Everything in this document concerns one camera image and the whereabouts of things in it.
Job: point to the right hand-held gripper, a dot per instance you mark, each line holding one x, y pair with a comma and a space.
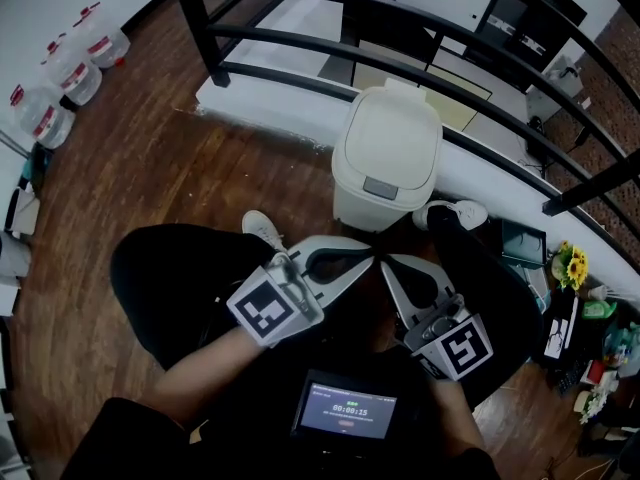
462, 348

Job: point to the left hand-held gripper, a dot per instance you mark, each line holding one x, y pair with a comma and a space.
262, 310

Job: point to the white trash bin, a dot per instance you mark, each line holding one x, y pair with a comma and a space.
360, 203

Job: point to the white trash bin lid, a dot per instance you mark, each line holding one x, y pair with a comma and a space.
392, 143

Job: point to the person's left forearm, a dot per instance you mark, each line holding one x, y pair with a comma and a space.
210, 368

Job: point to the person's right forearm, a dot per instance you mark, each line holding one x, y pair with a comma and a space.
457, 413

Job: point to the person's right leg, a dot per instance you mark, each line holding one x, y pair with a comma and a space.
490, 308

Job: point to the person's leg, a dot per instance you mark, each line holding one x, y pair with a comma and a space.
490, 308
175, 278

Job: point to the person's left white shoe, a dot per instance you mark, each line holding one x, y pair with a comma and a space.
262, 230

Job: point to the person's white shoe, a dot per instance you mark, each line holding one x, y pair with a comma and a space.
262, 230
467, 213

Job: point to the person's right white shoe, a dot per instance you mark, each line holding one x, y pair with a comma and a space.
467, 213

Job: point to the black chest screen device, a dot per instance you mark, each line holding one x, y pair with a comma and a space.
350, 410

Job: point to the white sheet with black print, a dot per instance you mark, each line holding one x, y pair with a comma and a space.
561, 330

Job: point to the potted yellow sunflowers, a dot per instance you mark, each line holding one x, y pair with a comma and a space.
574, 263

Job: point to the person's left leg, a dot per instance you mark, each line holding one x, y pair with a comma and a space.
175, 278

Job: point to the black keyboard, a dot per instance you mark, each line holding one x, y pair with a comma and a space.
572, 374

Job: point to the green plastic bottle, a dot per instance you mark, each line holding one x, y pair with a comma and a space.
597, 309

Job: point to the person's black shirt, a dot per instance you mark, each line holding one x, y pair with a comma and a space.
240, 448

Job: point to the white flower bunch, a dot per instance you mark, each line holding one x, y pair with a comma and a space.
592, 404

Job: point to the black metal railing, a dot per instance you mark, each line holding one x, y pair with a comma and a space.
320, 38

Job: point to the white appliance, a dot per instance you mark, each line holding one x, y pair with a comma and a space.
555, 88

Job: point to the black cabinet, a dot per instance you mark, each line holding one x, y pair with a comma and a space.
530, 18

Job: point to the clear red-capped water jug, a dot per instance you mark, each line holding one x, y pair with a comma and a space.
102, 38
42, 118
75, 73

